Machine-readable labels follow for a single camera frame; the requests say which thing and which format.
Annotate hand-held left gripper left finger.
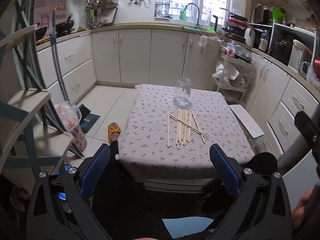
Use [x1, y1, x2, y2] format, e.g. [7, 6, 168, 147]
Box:
[26, 144, 112, 240]

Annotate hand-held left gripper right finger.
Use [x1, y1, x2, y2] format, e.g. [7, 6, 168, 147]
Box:
[209, 144, 294, 240]

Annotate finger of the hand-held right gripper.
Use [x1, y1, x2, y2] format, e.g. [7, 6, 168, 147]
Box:
[294, 110, 320, 155]

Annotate bundle of wooden chopsticks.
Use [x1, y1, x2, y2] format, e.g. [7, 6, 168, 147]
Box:
[167, 109, 209, 148]

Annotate clear glass jar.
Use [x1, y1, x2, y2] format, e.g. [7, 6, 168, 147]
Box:
[173, 77, 192, 109]

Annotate person's right hand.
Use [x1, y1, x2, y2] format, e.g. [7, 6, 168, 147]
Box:
[292, 189, 314, 228]

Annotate person's left leg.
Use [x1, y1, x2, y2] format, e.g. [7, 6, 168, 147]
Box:
[91, 139, 208, 240]

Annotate cherry print trash bin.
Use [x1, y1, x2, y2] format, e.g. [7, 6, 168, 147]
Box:
[54, 101, 88, 152]

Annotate yellow slipper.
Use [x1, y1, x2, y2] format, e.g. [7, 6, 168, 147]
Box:
[108, 122, 122, 142]

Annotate dark dustpan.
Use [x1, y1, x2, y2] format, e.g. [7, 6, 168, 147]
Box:
[77, 104, 101, 133]

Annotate white stool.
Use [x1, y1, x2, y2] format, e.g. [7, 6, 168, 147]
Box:
[229, 104, 265, 140]

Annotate light blue cloth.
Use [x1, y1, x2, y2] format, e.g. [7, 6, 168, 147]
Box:
[162, 217, 215, 239]

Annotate cherry print tablecloth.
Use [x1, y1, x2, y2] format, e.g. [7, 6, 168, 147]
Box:
[117, 84, 255, 180]

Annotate white thermos pot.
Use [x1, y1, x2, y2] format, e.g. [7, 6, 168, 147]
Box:
[288, 40, 312, 72]

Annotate black cooker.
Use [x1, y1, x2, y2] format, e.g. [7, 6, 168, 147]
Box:
[272, 35, 294, 64]

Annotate white step stool chair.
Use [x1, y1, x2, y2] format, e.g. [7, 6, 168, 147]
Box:
[0, 25, 83, 175]

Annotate plastic bags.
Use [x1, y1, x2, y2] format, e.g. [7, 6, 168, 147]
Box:
[212, 61, 247, 88]

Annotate white rolling cart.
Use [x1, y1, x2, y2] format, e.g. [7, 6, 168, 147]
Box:
[212, 52, 257, 105]

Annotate clear plastic bottle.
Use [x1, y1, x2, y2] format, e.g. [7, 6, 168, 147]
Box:
[259, 30, 269, 52]

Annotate white counter shelf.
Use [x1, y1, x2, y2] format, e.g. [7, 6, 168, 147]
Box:
[271, 20, 318, 63]

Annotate white jug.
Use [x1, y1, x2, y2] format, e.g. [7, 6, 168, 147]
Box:
[244, 26, 255, 47]

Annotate red lidded container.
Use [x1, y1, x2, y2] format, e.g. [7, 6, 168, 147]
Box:
[221, 46, 235, 57]

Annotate green bag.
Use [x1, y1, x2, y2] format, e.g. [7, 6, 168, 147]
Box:
[272, 7, 285, 24]

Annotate white lower kitchen cabinets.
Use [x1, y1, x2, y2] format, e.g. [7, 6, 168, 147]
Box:
[37, 26, 320, 155]

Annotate blue grey mop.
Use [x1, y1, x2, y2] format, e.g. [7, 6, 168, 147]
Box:
[49, 9, 72, 103]

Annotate hanging bin with bag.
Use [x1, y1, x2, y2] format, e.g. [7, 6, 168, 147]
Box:
[199, 35, 223, 55]

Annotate small silver oven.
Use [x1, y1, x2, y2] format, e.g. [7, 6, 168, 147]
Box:
[253, 4, 265, 24]

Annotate stack of pans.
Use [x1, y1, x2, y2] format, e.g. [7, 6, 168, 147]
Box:
[220, 7, 250, 42]

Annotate green cloth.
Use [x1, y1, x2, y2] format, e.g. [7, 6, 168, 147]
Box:
[182, 26, 215, 33]

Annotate black wok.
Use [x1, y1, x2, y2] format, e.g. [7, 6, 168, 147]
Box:
[35, 23, 48, 39]
[55, 14, 75, 32]

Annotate chrome faucet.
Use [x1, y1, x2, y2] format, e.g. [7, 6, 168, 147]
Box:
[184, 3, 200, 28]

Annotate white wire basket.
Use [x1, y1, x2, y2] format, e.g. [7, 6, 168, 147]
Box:
[262, 0, 310, 9]

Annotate wall utensil rack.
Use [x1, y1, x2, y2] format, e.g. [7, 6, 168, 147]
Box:
[85, 0, 119, 29]

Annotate pink wall posters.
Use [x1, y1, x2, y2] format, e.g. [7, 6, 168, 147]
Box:
[35, 0, 67, 27]

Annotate black wire rack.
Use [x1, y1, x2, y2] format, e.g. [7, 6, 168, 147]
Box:
[154, 2, 171, 19]

